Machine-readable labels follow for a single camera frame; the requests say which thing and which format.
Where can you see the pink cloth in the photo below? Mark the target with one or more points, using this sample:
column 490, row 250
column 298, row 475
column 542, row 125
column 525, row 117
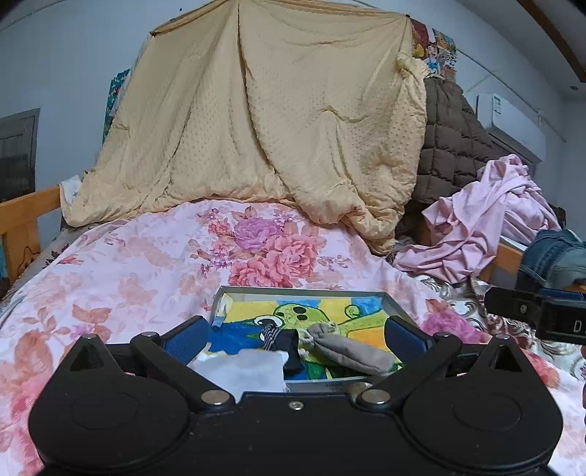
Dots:
column 480, row 215

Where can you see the dark striped sock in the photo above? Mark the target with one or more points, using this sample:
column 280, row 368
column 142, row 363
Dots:
column 288, row 348

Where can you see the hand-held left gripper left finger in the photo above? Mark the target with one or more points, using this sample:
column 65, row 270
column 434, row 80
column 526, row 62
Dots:
column 185, row 339

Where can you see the teal wall poster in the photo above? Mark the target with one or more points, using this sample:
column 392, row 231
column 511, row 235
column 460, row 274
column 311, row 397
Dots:
column 116, row 91

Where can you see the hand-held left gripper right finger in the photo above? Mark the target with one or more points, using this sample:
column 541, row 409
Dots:
column 403, row 339

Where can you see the small blue packet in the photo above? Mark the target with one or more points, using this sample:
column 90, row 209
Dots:
column 218, row 321

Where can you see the blue denim jeans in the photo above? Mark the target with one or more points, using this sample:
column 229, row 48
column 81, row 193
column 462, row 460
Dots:
column 549, row 256

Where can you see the white tissue cloth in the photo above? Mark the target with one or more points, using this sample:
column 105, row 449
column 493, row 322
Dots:
column 247, row 371

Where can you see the grey sock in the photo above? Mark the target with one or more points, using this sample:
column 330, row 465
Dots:
column 352, row 352

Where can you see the dark panelled door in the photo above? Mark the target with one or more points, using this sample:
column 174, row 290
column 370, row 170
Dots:
column 18, row 155

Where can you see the white star pillow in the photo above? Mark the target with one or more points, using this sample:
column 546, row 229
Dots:
column 71, row 187

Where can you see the pink floral quilt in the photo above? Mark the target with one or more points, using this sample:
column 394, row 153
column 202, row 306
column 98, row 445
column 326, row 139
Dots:
column 137, row 274

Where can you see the grey tray with cartoon print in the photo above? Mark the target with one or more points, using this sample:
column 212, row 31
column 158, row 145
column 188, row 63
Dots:
column 320, row 305

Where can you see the yellow dotted blanket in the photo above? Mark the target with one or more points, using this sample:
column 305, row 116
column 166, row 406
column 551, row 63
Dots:
column 274, row 114

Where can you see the brown quilted blanket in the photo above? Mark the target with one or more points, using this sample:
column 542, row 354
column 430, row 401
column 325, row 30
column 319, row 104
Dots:
column 453, row 137

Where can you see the brown floral bed sheet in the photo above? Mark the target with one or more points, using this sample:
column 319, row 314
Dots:
column 476, row 290

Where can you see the wooden bed rail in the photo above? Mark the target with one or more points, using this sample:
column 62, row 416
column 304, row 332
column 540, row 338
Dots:
column 27, row 206
column 508, row 261

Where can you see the colourful wall poster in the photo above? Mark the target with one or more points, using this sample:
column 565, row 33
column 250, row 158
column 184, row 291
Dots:
column 442, row 50

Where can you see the white air conditioner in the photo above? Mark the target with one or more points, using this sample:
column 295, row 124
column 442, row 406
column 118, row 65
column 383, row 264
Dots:
column 508, row 119

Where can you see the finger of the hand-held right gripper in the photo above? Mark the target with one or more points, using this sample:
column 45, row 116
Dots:
column 512, row 305

